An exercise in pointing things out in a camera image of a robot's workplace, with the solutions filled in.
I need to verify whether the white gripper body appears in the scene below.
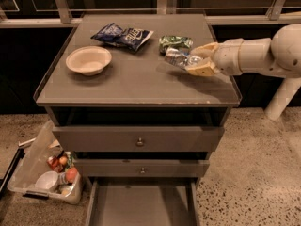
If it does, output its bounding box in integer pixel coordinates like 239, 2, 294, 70
213, 39, 244, 76

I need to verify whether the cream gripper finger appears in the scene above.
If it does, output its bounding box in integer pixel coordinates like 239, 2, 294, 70
185, 57, 218, 77
190, 42, 219, 58

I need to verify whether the silver blue redbull can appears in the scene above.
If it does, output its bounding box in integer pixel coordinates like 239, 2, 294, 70
165, 47, 202, 70

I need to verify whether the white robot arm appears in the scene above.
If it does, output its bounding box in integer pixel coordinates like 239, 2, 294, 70
185, 24, 301, 121

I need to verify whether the grey drawer cabinet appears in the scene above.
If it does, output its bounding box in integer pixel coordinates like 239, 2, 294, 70
32, 13, 243, 226

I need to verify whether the grey top drawer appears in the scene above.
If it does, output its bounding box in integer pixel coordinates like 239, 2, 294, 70
53, 126, 224, 153

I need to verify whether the grey drawer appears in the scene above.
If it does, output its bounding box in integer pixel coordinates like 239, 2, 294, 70
74, 159, 209, 178
53, 126, 224, 153
85, 178, 200, 226

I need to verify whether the grey bottom drawer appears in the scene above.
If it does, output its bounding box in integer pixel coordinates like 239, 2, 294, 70
85, 178, 200, 226

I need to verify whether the grey middle drawer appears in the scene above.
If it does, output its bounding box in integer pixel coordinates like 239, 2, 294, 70
74, 159, 209, 178

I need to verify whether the green snack bag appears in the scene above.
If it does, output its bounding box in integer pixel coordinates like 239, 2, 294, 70
159, 35, 193, 54

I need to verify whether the blue chip bag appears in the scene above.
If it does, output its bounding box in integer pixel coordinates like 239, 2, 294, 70
91, 23, 153, 52

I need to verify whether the white paper bowl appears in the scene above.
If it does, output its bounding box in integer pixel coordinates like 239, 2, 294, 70
66, 46, 112, 76

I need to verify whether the orange fruit in bin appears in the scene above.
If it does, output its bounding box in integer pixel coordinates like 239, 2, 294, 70
66, 167, 78, 183

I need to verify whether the red snack pack in bin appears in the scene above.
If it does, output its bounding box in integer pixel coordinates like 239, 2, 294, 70
47, 156, 63, 173

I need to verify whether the clear plastic storage bin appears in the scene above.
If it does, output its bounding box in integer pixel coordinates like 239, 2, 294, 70
8, 121, 82, 204

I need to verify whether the black bin lid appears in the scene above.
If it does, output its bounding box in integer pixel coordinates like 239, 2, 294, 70
0, 149, 24, 199

